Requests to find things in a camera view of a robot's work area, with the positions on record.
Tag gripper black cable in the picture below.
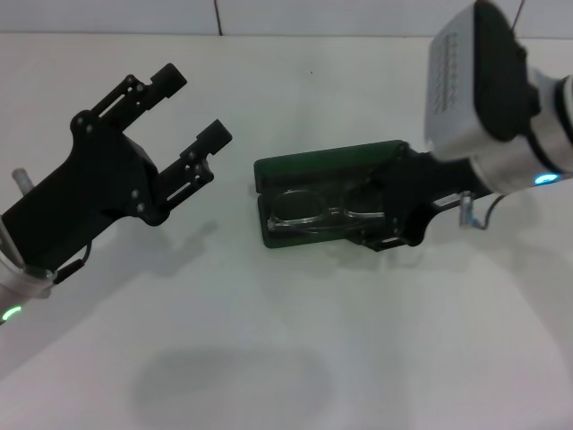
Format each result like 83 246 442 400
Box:
472 192 511 229
53 239 95 286

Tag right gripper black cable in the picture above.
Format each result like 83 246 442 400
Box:
472 192 511 229

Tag right gripper silver connector stub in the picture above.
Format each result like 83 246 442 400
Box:
458 190 475 229

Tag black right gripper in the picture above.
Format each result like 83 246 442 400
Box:
353 142 493 254

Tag thin red wire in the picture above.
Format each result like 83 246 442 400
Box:
511 0 528 36

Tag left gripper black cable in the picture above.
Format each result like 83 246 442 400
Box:
53 239 95 286

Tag left gripper silver connector stub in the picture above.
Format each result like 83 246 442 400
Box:
11 168 35 196

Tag gripper silver connector stub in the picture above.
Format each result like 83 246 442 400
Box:
11 168 35 196
458 190 475 229

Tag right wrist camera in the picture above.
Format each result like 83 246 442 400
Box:
423 2 541 162

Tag clear transparent glasses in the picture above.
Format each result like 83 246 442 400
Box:
267 176 390 238

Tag dark green glasses case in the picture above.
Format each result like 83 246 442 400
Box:
252 139 411 250

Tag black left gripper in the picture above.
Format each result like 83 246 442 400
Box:
0 63 234 274

